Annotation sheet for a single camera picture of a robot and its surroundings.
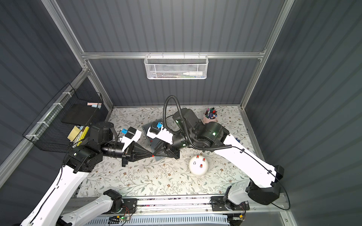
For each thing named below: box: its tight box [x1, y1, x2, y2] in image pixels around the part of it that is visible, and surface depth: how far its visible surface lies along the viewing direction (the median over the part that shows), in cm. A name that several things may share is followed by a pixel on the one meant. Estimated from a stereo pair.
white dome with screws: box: [188, 155, 209, 177], surface depth 80 cm
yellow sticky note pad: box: [66, 125, 81, 142], surface depth 70 cm
